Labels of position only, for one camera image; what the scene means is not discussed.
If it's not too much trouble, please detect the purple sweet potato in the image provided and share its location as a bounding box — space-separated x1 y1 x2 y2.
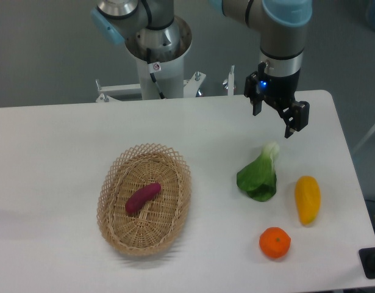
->
125 183 162 214

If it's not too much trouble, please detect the green bok choy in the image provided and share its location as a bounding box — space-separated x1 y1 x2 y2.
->
236 142 280 202

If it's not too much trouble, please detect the yellow mango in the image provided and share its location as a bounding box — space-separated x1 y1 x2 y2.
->
295 176 321 226

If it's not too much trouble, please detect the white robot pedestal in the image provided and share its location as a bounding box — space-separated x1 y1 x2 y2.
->
125 16 192 96

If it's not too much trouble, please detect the woven wicker basket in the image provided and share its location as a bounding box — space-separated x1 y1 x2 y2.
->
97 143 191 256

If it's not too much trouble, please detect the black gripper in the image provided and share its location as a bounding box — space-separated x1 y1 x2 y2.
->
244 62 310 139

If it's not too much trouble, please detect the black box at table edge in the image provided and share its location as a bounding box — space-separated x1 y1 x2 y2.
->
359 247 375 280

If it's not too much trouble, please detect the white furniture leg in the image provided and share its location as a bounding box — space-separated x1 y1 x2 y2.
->
352 123 375 155

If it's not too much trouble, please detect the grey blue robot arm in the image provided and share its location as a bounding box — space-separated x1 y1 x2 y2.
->
91 1 312 137

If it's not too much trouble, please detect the orange tangerine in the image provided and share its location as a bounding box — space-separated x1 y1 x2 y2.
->
259 227 291 259

